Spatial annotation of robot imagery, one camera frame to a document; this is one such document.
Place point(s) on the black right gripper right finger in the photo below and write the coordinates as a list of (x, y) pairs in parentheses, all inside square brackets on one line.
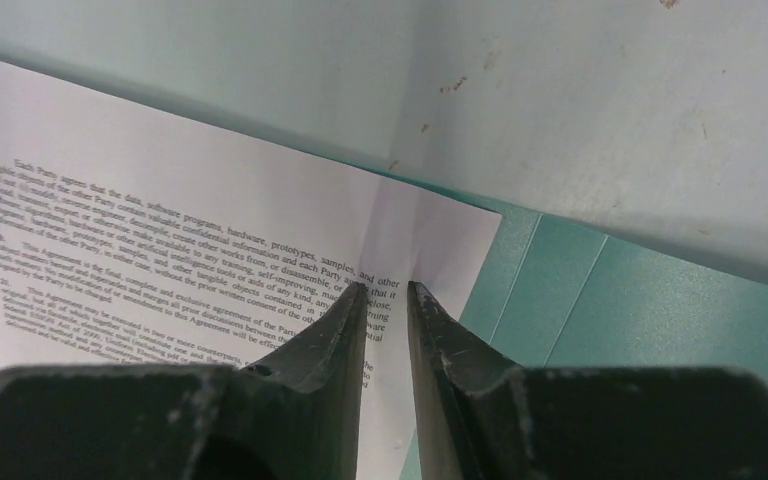
[(480, 415)]

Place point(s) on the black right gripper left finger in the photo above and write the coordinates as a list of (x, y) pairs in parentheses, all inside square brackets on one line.
[(293, 414)]

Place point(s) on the teal plastic folder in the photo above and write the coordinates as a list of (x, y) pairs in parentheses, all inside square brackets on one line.
[(577, 298)]

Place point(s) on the printed white paper sheet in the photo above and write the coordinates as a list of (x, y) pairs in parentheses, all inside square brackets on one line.
[(128, 234)]

